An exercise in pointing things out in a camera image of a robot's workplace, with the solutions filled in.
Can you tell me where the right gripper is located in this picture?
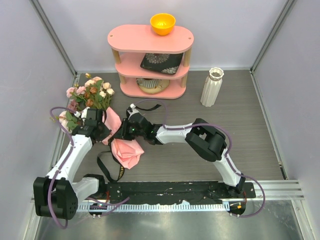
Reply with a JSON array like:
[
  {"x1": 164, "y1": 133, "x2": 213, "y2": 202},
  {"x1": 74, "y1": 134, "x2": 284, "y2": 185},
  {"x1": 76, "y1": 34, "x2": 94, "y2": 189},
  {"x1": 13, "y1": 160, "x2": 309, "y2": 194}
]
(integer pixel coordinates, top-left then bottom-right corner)
[{"x1": 113, "y1": 118, "x2": 146, "y2": 141}]

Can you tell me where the pink wrapping paper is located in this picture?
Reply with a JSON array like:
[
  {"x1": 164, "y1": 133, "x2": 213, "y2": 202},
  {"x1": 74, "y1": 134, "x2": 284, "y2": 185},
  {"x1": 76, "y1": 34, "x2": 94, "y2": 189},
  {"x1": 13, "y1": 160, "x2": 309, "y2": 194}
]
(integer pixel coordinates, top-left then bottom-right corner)
[{"x1": 102, "y1": 107, "x2": 144, "y2": 170}]

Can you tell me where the mauve pink flower bunch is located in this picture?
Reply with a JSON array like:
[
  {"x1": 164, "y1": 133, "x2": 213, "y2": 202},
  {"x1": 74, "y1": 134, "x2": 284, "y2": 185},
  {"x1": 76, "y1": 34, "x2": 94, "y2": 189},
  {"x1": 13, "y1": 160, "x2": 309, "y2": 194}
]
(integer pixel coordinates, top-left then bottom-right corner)
[{"x1": 67, "y1": 99, "x2": 83, "y2": 113}]

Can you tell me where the peach and orange flower bunch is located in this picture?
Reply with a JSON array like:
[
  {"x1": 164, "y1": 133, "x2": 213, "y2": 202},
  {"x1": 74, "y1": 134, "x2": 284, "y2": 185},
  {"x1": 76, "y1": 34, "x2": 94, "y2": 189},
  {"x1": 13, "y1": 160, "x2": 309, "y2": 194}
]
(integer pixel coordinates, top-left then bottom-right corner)
[{"x1": 66, "y1": 73, "x2": 115, "y2": 111}]

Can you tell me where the black ribbon with gold text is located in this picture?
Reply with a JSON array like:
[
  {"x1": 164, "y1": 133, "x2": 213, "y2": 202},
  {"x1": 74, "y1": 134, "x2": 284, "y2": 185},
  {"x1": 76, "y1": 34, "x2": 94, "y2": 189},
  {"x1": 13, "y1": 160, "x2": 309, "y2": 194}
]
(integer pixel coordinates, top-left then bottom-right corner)
[{"x1": 96, "y1": 103, "x2": 161, "y2": 183}]

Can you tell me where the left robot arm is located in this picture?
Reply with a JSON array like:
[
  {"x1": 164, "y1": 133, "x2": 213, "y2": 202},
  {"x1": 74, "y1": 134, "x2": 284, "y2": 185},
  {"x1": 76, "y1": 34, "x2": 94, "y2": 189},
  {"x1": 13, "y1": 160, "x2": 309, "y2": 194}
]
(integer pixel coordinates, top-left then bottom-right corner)
[{"x1": 33, "y1": 108, "x2": 111, "y2": 221}]

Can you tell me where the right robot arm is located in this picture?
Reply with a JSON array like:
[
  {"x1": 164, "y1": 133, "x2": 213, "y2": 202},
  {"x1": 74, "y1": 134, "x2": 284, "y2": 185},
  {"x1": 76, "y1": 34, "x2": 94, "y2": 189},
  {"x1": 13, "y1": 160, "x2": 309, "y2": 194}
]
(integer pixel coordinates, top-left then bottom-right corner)
[{"x1": 114, "y1": 113, "x2": 246, "y2": 198}]

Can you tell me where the white ribbed ceramic vase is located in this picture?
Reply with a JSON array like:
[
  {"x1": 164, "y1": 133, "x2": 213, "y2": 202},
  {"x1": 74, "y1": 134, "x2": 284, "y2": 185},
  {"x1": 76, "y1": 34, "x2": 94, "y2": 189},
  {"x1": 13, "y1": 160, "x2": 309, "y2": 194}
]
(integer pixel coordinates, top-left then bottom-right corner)
[{"x1": 200, "y1": 67, "x2": 224, "y2": 107}]

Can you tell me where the pale pink flower stem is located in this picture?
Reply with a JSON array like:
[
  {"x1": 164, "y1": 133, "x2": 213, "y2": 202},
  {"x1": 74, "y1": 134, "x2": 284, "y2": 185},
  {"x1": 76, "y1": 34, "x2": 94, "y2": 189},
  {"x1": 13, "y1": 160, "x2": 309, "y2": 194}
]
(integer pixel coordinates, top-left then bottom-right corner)
[{"x1": 53, "y1": 110, "x2": 79, "y2": 133}]

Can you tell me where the pink three-tier shelf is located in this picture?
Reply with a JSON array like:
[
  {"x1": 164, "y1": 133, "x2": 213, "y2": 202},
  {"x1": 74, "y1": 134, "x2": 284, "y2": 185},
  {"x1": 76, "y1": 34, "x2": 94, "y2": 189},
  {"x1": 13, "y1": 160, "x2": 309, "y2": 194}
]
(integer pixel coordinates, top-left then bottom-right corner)
[{"x1": 107, "y1": 24, "x2": 194, "y2": 100}]

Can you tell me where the black floral square plate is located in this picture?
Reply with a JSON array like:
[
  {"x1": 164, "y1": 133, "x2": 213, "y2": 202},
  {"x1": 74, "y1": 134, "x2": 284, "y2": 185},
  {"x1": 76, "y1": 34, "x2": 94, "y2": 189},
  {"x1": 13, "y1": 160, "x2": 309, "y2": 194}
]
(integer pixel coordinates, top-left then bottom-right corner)
[{"x1": 140, "y1": 53, "x2": 184, "y2": 75}]

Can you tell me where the orange plastic bowl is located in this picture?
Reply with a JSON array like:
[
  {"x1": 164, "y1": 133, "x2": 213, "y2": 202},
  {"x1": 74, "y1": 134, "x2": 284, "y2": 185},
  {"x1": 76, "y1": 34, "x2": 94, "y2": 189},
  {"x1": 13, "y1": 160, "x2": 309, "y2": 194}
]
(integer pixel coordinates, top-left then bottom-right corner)
[{"x1": 150, "y1": 13, "x2": 176, "y2": 36}]

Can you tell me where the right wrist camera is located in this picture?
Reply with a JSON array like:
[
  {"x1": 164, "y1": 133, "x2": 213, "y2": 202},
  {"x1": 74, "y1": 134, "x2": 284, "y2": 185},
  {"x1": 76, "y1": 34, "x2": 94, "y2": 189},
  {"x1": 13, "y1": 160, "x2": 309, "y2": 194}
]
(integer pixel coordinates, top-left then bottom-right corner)
[{"x1": 126, "y1": 103, "x2": 140, "y2": 119}]

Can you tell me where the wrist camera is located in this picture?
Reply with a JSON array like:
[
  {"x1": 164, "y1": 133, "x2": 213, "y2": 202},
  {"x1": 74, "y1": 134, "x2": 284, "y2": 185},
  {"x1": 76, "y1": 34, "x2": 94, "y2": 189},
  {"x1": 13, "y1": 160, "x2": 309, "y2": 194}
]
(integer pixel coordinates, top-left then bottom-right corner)
[
  {"x1": 73, "y1": 107, "x2": 91, "y2": 120},
  {"x1": 126, "y1": 103, "x2": 140, "y2": 119}
]

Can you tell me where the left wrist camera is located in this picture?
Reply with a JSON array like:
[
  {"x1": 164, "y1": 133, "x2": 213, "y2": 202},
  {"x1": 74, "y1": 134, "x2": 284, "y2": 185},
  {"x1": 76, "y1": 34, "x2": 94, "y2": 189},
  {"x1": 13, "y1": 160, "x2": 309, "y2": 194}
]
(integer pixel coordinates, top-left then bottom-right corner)
[{"x1": 73, "y1": 107, "x2": 91, "y2": 120}]

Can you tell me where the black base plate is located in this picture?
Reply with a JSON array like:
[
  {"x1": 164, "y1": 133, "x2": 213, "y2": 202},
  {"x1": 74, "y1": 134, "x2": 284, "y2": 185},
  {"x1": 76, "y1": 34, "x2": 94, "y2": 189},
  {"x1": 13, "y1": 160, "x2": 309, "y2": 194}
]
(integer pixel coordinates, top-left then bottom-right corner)
[{"x1": 104, "y1": 181, "x2": 256, "y2": 205}]

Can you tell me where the aluminium rail frame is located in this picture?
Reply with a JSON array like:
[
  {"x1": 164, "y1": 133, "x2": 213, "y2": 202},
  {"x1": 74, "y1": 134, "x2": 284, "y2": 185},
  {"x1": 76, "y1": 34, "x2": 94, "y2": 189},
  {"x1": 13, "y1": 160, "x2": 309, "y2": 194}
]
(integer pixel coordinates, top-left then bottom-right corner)
[{"x1": 33, "y1": 179, "x2": 306, "y2": 212}]

